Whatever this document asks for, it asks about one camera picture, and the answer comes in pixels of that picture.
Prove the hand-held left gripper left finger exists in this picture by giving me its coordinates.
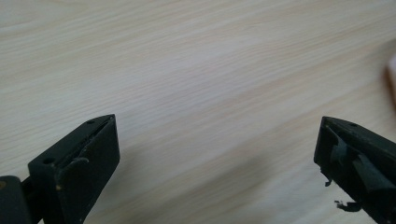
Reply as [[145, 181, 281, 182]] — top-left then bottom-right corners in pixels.
[[27, 113, 121, 224]]

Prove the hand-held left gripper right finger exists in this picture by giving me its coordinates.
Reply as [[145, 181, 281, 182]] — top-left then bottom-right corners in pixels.
[[313, 116, 396, 224]]

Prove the pink sock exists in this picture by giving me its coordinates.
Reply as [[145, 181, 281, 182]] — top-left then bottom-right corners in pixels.
[[383, 54, 396, 114]]

